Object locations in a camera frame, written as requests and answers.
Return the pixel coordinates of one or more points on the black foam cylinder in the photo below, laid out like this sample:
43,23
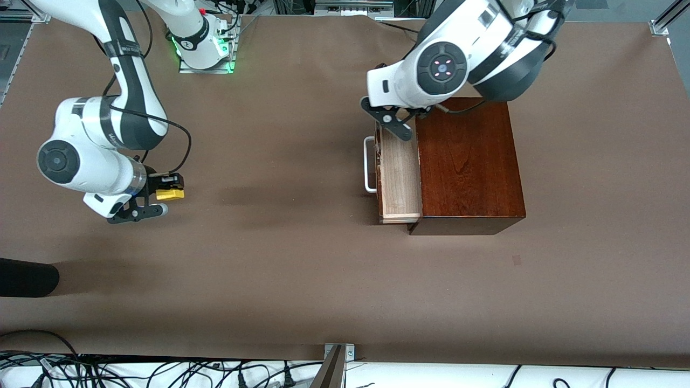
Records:
27,277

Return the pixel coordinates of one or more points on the grey metal device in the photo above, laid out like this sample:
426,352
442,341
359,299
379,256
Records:
353,6

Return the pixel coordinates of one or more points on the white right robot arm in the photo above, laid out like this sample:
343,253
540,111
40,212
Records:
91,161

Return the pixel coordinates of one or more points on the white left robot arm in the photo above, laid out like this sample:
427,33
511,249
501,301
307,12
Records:
512,64

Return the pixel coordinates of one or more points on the aluminium table edge rail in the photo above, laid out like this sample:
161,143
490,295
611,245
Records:
13,70

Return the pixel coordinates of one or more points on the wooden drawer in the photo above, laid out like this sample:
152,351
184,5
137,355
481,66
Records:
400,183

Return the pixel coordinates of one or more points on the dark camera stand post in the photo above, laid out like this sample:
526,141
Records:
330,372

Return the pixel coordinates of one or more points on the metal corner bracket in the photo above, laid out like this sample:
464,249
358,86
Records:
659,28
21,18

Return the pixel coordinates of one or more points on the dark wooden drawer cabinet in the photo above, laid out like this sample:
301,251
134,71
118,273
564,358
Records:
469,156

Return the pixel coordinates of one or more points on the aluminium frame profile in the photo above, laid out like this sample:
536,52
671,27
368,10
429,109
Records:
674,12

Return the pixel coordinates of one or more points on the brown paper table cover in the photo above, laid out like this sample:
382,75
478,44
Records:
269,161

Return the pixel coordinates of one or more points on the small metal bracket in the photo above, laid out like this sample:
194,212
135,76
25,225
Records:
350,351

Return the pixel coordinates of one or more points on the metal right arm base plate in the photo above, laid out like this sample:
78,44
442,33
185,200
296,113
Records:
205,70

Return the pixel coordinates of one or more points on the yellow block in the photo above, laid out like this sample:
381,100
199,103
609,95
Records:
170,194

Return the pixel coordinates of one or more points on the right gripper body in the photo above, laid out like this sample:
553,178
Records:
154,183

